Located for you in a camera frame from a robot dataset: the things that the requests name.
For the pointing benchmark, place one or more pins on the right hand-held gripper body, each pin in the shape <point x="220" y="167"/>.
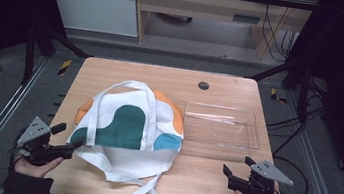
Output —
<point x="269" y="172"/>

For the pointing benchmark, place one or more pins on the yellow black striped tape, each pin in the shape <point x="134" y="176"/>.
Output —
<point x="64" y="67"/>
<point x="276" y="95"/>

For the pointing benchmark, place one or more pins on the light wooden desk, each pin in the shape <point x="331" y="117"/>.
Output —
<point x="205" y="7"/>

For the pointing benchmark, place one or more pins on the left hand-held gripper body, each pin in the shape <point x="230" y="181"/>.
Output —
<point x="35" y="131"/>

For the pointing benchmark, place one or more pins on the white tote bag coloured patches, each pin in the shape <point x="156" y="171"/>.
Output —
<point x="129" y="125"/>

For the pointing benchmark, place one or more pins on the person's left hand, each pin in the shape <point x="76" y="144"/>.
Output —
<point x="34" y="170"/>

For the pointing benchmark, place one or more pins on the clear plastic box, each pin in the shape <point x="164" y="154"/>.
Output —
<point x="221" y="128"/>

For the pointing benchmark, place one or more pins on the black frame post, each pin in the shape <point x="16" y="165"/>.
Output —
<point x="29" y="54"/>

